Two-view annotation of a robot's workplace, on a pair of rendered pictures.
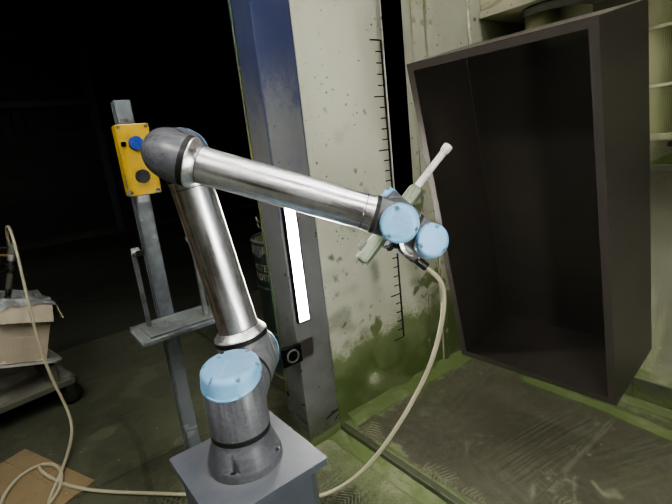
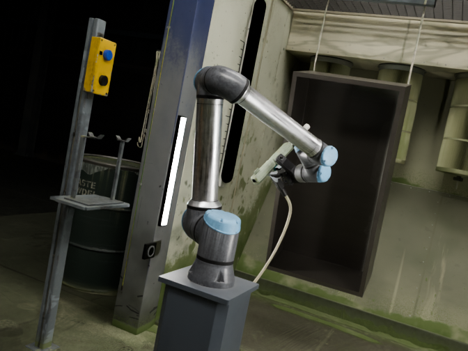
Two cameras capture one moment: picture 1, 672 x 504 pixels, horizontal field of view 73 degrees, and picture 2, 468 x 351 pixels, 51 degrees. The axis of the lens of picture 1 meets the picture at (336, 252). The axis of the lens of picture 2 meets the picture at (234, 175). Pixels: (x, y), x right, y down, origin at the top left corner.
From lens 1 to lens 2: 1.41 m
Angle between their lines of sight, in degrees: 31
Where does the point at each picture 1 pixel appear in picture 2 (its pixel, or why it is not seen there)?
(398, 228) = (329, 158)
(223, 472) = (213, 280)
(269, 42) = (200, 20)
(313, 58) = (214, 40)
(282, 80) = (198, 47)
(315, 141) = not seen: hidden behind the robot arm
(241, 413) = (233, 243)
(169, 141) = (240, 77)
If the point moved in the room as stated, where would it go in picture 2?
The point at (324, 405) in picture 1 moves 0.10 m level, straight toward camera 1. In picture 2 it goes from (152, 300) to (159, 307)
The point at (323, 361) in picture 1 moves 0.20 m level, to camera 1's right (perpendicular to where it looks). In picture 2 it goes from (161, 262) to (191, 264)
